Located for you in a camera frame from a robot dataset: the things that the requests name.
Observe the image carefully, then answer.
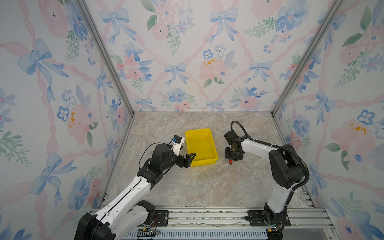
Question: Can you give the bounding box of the yellow plastic bin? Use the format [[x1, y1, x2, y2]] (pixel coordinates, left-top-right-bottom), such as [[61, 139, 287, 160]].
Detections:
[[185, 129, 219, 167]]

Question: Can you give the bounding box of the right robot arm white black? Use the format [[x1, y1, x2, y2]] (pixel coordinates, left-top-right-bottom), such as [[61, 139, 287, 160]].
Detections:
[[224, 130, 309, 227]]

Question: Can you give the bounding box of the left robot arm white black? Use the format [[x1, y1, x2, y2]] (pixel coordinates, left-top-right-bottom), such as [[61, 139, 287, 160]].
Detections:
[[74, 143, 196, 240]]

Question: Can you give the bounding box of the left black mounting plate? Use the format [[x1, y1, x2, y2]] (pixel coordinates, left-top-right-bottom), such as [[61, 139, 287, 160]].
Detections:
[[150, 210, 170, 227]]

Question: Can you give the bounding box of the black mounting plate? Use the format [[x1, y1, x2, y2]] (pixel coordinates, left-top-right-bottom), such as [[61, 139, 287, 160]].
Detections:
[[150, 210, 170, 227], [245, 210, 291, 228]]

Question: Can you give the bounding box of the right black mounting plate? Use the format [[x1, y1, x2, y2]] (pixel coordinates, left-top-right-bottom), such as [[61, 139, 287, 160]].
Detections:
[[245, 210, 291, 228]]

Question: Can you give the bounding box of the thin black cable left arm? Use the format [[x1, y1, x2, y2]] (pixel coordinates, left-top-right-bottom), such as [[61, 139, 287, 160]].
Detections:
[[138, 142, 163, 172]]

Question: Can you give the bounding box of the left wrist camera white blue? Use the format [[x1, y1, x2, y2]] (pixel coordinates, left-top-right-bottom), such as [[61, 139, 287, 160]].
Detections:
[[170, 135, 185, 157]]

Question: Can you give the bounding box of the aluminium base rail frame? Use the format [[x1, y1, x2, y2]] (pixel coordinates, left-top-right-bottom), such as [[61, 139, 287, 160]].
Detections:
[[121, 207, 338, 240]]

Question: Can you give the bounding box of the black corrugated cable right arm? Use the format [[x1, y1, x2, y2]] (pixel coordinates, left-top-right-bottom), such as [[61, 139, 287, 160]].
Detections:
[[230, 120, 310, 193]]

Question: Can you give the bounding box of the right aluminium corner post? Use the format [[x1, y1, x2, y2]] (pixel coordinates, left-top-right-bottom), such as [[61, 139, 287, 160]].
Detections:
[[271, 0, 346, 116]]

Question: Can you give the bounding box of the aluminium corner post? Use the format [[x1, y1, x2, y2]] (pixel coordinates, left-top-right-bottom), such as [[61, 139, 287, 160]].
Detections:
[[271, 0, 346, 116], [74, 0, 134, 118]]

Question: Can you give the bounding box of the left aluminium corner post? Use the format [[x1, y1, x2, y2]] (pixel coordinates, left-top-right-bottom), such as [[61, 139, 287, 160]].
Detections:
[[74, 0, 134, 118]]

